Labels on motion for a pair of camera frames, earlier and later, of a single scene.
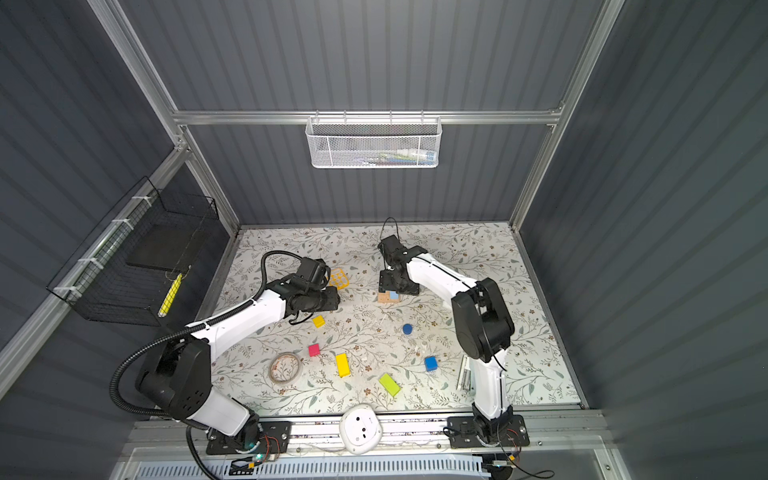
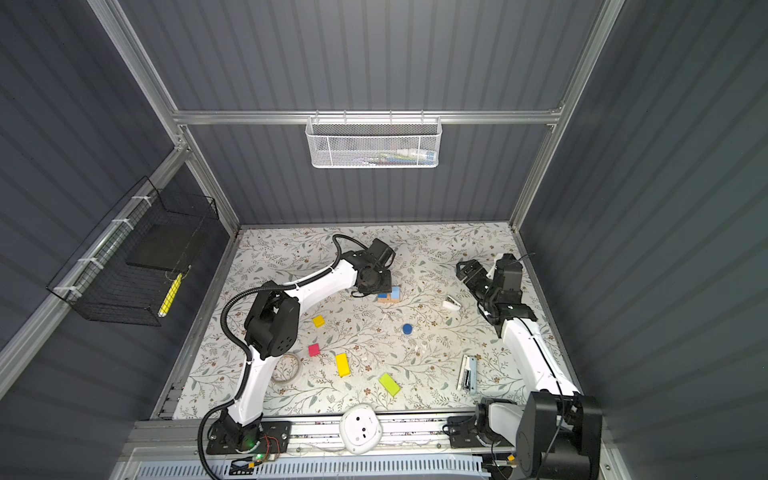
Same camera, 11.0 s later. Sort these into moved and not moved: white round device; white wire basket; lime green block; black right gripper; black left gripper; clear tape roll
Moved: black right gripper; black left gripper
Not moved: lime green block; clear tape roll; white round device; white wire basket
